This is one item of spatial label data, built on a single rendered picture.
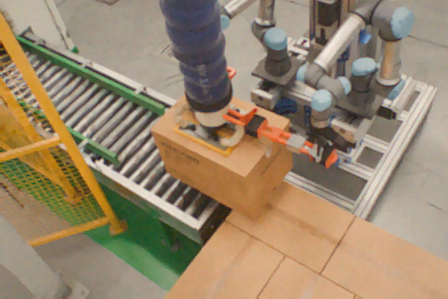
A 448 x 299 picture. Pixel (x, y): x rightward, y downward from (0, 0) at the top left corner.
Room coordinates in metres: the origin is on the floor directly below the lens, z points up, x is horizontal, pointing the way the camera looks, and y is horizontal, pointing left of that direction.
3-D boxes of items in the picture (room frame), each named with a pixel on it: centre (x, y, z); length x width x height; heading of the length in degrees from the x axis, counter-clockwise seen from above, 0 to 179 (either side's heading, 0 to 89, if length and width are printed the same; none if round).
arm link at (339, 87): (1.38, -0.46, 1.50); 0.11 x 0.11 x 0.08; 37
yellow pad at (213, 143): (1.63, 0.10, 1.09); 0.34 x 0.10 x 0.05; 47
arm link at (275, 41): (2.07, -0.37, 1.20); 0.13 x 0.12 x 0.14; 17
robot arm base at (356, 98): (1.72, -0.73, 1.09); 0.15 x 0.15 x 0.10
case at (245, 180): (1.69, 0.02, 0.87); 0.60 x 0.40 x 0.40; 46
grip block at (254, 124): (1.52, -0.15, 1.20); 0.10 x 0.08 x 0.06; 137
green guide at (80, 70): (2.91, 0.90, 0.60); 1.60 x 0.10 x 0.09; 45
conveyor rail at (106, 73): (2.70, 0.61, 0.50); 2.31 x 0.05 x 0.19; 45
